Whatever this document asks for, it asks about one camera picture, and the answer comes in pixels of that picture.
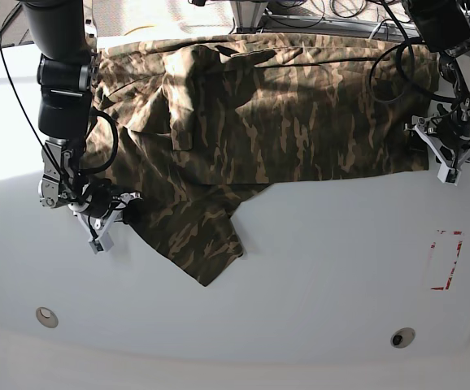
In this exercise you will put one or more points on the right table grommet hole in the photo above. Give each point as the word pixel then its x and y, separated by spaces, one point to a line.
pixel 402 338

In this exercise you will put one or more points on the red tape rectangle marking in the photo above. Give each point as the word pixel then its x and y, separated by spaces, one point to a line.
pixel 444 254

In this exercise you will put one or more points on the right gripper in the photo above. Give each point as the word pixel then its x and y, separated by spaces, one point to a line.
pixel 102 209

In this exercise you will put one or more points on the table grommet hole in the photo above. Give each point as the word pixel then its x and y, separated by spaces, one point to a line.
pixel 402 338
pixel 46 317

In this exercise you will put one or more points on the left table grommet hole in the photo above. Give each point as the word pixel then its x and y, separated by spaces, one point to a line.
pixel 46 317

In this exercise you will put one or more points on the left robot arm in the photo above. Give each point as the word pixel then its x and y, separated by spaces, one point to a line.
pixel 444 27

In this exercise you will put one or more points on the aluminium frame stand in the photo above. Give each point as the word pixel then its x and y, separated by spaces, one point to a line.
pixel 381 20

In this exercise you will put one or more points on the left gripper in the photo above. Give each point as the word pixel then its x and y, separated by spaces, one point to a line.
pixel 443 137

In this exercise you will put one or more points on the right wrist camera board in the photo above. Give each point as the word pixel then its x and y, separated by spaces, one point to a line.
pixel 101 244

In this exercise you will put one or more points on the camouflage t-shirt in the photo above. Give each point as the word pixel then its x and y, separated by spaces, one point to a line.
pixel 206 123

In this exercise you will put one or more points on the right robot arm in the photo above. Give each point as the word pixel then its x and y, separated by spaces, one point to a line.
pixel 65 33

